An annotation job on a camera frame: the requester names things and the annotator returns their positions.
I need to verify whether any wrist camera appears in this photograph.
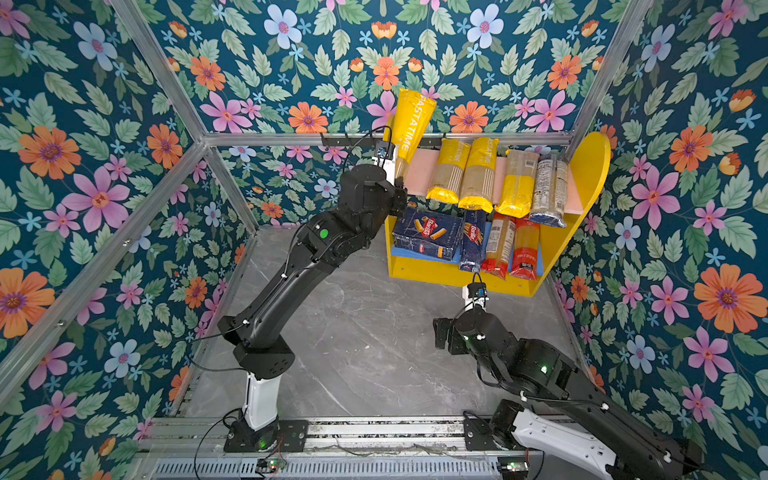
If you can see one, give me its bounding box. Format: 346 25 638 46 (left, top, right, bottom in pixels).
373 140 398 184
462 281 488 312

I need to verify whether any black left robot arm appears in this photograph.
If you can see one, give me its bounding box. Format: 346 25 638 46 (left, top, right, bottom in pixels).
218 164 407 434

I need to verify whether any black wall hook rail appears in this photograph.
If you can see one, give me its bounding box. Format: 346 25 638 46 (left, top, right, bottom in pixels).
320 132 448 148

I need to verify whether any yellow Pastatime spaghetti bag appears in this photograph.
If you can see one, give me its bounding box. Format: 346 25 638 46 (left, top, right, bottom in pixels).
426 139 471 205

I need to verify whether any yellow pink blue shelf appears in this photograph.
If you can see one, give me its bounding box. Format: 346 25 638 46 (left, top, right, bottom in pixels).
384 131 611 297

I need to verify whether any aluminium frame post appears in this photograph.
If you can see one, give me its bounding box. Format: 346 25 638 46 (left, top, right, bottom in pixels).
112 1 258 235

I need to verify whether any yellow-ended clear spaghetti bag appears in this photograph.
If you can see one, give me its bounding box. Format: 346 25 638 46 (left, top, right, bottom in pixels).
496 150 539 218

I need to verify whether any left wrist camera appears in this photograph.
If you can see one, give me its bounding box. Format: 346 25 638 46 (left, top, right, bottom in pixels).
373 140 398 184

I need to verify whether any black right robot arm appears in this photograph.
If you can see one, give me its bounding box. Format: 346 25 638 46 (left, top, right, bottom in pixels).
433 305 704 479

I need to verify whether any red spaghetti bag white label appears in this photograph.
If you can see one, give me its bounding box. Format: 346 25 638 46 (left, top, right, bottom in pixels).
481 213 516 280

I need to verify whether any blue Ankara spaghetti bag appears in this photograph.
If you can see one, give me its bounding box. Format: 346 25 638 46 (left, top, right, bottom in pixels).
529 156 569 228

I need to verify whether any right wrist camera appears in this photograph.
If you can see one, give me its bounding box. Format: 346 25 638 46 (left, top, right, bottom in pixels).
462 281 488 312

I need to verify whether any blue Barilla rigatoni box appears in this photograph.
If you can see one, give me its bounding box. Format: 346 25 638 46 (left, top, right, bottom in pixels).
392 207 464 261

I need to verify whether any blue Barilla spaghetti box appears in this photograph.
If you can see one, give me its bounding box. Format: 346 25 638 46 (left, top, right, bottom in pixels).
459 210 487 273

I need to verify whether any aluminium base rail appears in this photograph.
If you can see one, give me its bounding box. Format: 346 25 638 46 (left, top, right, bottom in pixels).
125 415 607 480

